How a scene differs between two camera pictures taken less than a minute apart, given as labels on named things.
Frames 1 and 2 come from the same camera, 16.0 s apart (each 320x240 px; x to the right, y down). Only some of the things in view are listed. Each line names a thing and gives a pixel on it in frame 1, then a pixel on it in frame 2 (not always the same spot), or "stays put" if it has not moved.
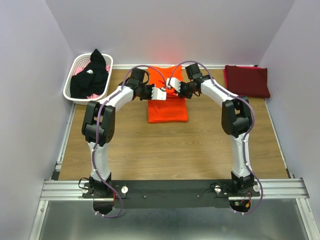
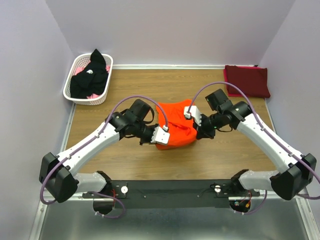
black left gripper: (149, 96) -> (149, 141)
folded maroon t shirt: (249, 81) stays put
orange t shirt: (173, 109) -> (182, 131)
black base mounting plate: (172, 193) stays put
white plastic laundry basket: (79, 60) stays put
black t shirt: (92, 80) stays put
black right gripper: (181, 94) -> (202, 132)
